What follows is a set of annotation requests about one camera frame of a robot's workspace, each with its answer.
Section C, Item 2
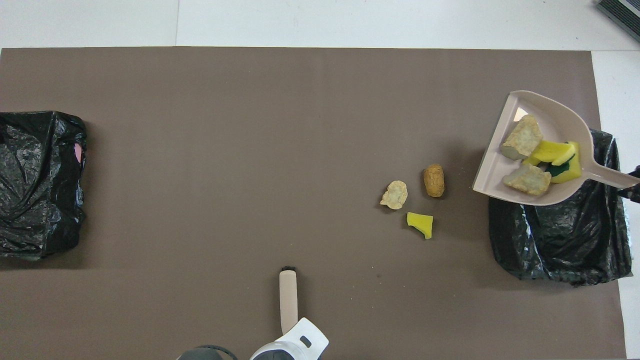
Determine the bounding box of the dark grey ribbed panel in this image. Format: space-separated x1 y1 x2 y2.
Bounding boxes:
597 0 640 43

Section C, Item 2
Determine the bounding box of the beige plastic dustpan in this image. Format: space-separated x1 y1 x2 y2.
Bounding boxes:
472 90 640 207

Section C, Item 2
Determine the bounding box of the black bag bin pink spot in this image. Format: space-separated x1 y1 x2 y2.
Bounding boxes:
0 111 88 261

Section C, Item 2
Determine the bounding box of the small yellow sponge piece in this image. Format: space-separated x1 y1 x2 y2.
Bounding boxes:
406 211 434 240

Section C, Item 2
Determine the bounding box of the round beige bread piece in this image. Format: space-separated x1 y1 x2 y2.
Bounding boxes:
379 180 409 211

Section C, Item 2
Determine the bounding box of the black bag lined bin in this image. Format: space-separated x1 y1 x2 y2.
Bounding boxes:
488 129 633 287

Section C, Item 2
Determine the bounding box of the beige orange layered bread piece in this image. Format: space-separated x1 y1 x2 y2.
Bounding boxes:
500 114 544 161

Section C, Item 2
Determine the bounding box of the brown table mat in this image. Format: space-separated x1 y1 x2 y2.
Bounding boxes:
0 46 628 360

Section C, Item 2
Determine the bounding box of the brown croquette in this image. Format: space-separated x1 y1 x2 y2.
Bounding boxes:
423 164 446 199

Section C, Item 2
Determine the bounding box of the beige hand brush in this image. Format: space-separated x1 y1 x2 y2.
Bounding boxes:
278 266 299 336

